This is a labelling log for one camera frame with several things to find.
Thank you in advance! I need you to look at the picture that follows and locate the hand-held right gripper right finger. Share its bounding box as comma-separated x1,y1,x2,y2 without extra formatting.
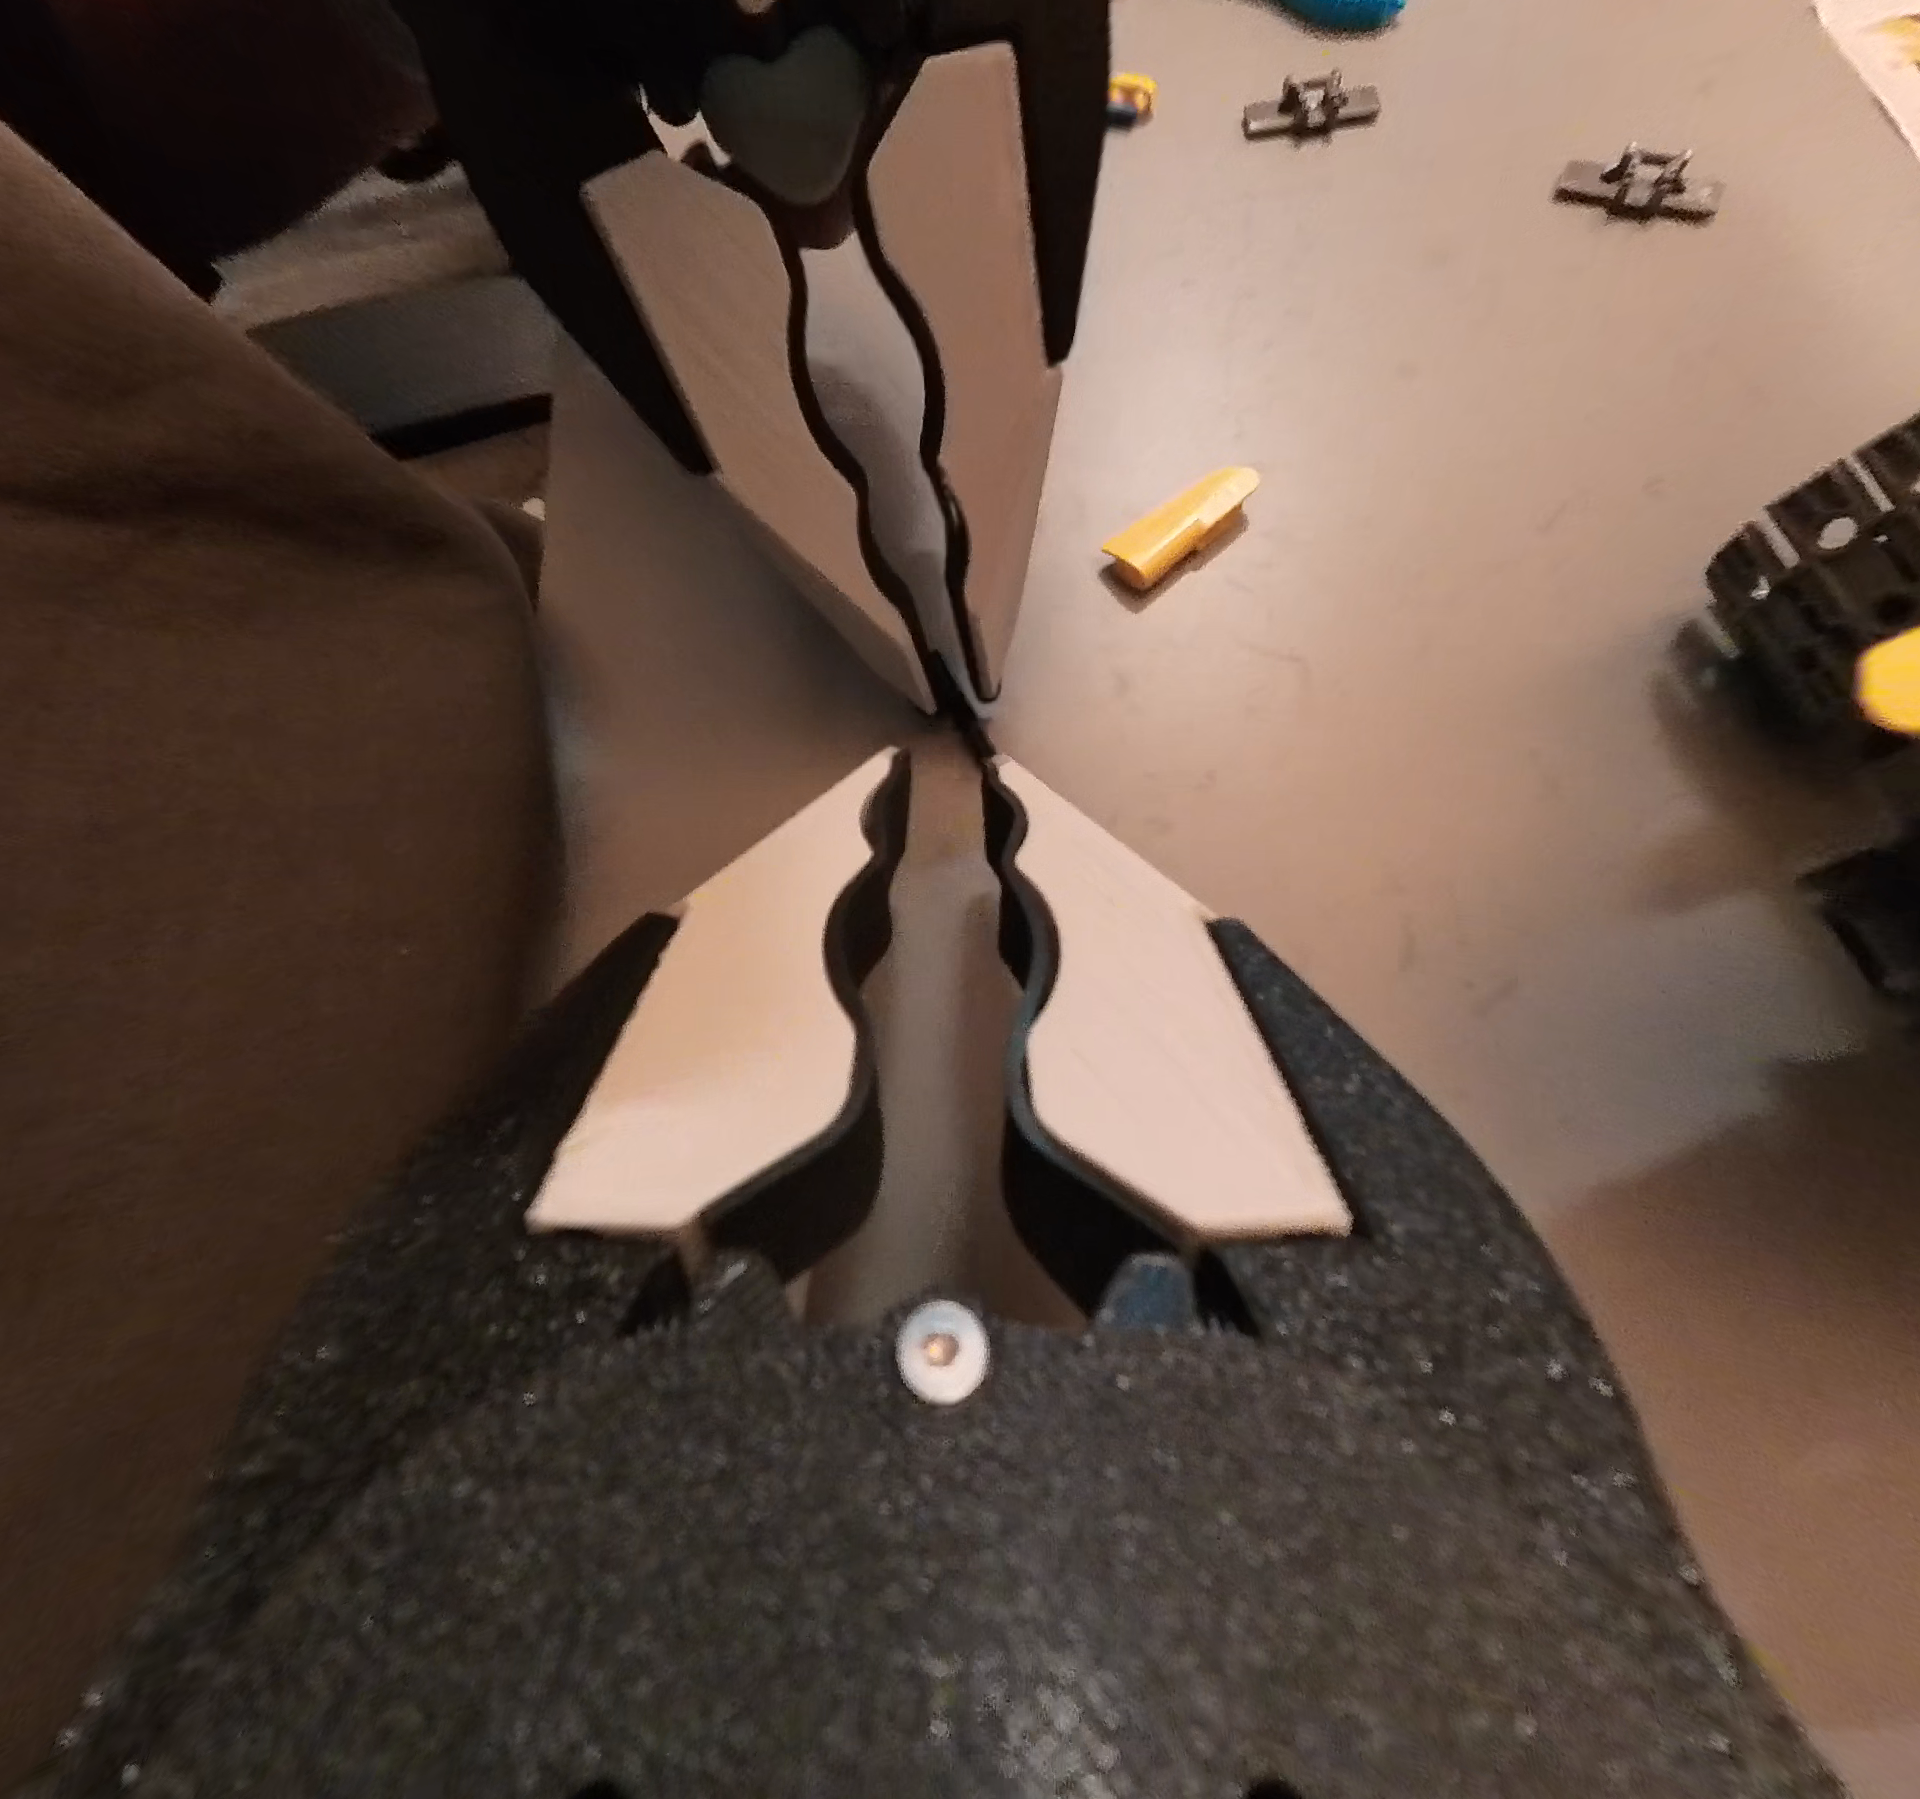
982,755,1359,1307

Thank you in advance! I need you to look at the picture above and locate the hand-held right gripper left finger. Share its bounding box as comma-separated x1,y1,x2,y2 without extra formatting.
525,746,914,1275

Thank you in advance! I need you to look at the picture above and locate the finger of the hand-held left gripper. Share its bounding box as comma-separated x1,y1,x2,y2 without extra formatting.
582,149,942,702
865,42,1062,702

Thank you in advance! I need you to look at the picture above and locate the yellow plastic toy piece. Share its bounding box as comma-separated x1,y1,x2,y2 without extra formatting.
1101,468,1261,591

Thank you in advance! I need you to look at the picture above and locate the black toy track link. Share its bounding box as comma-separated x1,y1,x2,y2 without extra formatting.
1554,144,1724,221
1243,70,1381,143

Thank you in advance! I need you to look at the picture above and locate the person's left forearm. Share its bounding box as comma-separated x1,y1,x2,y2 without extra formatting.
0,0,453,301

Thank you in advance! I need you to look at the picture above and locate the black office chair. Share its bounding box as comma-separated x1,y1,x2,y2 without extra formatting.
210,164,556,456

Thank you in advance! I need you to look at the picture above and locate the person's brown shirt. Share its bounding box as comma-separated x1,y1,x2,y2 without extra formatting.
0,119,560,1771

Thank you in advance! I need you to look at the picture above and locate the yellow black tracked toy vehicle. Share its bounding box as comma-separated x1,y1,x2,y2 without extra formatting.
1673,411,1920,1037

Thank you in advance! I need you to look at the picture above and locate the instruction booklet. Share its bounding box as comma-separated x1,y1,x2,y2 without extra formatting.
1812,0,1920,165

